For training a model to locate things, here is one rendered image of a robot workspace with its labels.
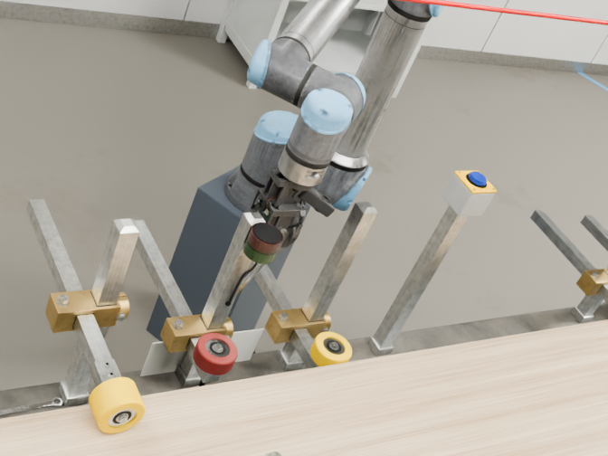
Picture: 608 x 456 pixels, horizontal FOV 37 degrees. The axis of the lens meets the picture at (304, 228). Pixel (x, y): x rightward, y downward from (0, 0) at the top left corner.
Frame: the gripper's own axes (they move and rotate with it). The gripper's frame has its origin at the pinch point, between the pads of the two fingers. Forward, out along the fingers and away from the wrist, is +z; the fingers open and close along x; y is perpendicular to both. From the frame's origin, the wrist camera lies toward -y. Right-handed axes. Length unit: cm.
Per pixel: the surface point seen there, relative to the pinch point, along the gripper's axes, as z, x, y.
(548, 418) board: 8, 47, -48
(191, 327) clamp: 11.4, 8.7, 18.9
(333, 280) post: 0.3, 9.5, -10.0
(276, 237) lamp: -16.8, 13.9, 13.1
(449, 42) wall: 82, -249, -283
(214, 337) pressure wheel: 7.7, 14.9, 17.6
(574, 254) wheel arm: 11, -2, -106
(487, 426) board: 8, 46, -31
